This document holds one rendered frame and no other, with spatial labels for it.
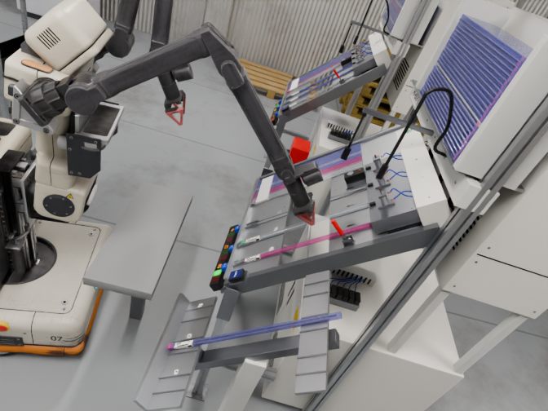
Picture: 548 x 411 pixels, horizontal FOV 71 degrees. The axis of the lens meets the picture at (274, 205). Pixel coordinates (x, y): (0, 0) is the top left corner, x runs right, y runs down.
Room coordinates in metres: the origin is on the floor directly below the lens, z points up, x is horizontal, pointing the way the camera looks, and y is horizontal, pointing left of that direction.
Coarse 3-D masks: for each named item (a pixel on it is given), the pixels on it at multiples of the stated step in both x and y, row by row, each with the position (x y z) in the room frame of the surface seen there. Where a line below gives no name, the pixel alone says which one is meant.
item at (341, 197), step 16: (368, 144) 1.54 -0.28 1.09; (384, 144) 1.49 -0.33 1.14; (368, 160) 1.41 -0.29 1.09; (336, 192) 1.24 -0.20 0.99; (352, 192) 1.21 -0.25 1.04; (336, 208) 1.14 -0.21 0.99; (368, 208) 1.09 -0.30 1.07; (352, 224) 1.02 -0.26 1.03; (336, 240) 0.97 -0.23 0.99; (368, 240) 0.93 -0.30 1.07
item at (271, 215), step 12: (264, 204) 1.32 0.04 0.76; (276, 204) 1.29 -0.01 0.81; (288, 204) 1.26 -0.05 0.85; (252, 216) 1.25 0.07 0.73; (264, 216) 1.22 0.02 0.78; (276, 216) 1.20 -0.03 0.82; (288, 216) 1.19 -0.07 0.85; (252, 228) 1.16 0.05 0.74; (264, 228) 1.14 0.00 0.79; (276, 228) 1.12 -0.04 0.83; (264, 240) 1.07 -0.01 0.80; (276, 240) 1.05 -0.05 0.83; (240, 252) 1.03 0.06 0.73; (252, 252) 1.01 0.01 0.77; (264, 252) 0.99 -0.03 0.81; (240, 264) 0.95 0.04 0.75; (252, 264) 0.94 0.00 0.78; (264, 264) 0.93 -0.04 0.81; (276, 264) 0.92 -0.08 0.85
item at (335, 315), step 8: (336, 312) 0.62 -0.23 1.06; (296, 320) 0.61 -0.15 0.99; (304, 320) 0.61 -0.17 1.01; (312, 320) 0.60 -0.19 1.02; (320, 320) 0.60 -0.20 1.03; (328, 320) 0.61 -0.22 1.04; (256, 328) 0.60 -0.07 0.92; (264, 328) 0.60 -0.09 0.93; (272, 328) 0.60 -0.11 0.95; (280, 328) 0.60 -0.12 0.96; (288, 328) 0.60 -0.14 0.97; (216, 336) 0.59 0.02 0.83; (224, 336) 0.59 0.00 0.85; (232, 336) 0.59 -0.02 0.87; (240, 336) 0.59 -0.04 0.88; (192, 344) 0.58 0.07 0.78; (200, 344) 0.58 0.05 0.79
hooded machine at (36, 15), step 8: (16, 0) 4.00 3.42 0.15; (32, 0) 4.04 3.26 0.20; (40, 0) 4.05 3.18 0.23; (48, 0) 4.07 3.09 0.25; (56, 0) 4.09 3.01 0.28; (88, 0) 4.32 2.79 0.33; (96, 0) 4.56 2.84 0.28; (32, 8) 4.03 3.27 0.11; (40, 8) 4.05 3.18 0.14; (48, 8) 4.07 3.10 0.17; (96, 8) 4.56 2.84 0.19; (32, 16) 4.07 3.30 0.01; (40, 16) 4.08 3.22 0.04
